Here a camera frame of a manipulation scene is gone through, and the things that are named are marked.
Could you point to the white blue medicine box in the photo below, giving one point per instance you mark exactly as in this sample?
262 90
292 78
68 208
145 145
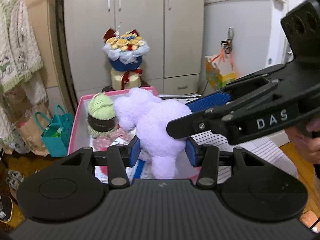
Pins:
137 170

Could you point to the person's right hand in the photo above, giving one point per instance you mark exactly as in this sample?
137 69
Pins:
305 150

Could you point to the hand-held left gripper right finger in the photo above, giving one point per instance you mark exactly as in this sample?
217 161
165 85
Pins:
191 152

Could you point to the dark suitcase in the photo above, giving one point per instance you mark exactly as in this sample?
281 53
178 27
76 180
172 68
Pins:
107 88

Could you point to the green yarn ball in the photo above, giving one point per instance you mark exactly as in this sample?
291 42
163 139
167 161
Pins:
100 107

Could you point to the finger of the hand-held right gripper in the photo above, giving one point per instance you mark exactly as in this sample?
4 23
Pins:
190 126
210 101

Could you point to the yellow blue flower bouquet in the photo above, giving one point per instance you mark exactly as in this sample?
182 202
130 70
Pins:
125 50

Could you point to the grey fluffy cloth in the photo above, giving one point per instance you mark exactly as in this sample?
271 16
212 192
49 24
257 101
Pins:
15 180

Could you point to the teal gift bag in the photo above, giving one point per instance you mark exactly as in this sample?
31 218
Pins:
56 135

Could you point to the pink floral scrunchie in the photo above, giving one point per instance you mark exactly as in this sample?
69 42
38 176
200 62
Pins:
107 141

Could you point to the beige tall cabinet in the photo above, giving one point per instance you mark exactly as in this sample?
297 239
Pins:
45 30

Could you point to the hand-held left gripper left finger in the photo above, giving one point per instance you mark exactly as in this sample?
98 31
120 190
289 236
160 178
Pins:
133 152

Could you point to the colourful paper gift bag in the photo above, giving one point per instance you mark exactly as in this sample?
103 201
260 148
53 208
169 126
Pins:
220 77

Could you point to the grey three-door wardrobe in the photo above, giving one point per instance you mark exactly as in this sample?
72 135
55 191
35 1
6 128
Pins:
150 42

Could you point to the pink cardboard box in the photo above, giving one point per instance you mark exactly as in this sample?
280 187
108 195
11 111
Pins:
72 140

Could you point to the purple plush toy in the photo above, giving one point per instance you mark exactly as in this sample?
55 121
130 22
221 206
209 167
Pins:
155 120

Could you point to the striped bedsheet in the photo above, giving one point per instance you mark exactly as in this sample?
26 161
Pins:
262 152

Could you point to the brown paper bag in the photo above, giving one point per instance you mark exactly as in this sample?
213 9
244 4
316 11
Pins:
30 132

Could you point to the cream fleece pajama jacket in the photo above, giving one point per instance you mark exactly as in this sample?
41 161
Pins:
17 42

